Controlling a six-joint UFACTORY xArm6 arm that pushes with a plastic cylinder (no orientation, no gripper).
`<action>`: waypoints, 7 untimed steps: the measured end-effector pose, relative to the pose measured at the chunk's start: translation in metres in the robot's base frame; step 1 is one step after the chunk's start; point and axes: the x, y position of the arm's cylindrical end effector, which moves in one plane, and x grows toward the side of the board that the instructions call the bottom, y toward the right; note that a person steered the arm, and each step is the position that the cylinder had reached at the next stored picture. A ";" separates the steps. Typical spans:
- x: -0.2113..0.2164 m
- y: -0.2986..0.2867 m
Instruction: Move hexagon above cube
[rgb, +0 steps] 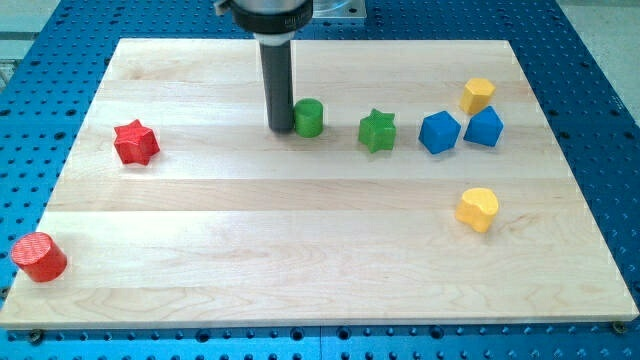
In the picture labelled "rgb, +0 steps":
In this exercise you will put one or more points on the blue cube block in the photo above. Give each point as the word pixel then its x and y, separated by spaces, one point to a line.
pixel 439 132

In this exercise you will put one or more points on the green star block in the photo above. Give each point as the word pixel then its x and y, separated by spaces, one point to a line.
pixel 377 131

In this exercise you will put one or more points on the blue pentagon block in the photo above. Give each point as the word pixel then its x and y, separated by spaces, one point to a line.
pixel 484 128

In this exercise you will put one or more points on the yellow heart block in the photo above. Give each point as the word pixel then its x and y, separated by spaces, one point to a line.
pixel 477 208

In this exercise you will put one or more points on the red star block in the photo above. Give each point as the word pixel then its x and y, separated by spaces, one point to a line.
pixel 135 143

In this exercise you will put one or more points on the yellow hexagon block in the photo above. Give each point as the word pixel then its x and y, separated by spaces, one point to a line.
pixel 477 94

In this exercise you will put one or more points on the clear acrylic mount plate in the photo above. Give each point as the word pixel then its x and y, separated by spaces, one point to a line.
pixel 340 9

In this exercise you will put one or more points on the red cylinder block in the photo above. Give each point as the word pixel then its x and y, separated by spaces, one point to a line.
pixel 39 257

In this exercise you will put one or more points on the green cylinder block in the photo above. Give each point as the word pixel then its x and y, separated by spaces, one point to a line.
pixel 308 113

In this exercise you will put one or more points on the light wooden board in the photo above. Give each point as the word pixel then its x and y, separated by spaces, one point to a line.
pixel 232 225

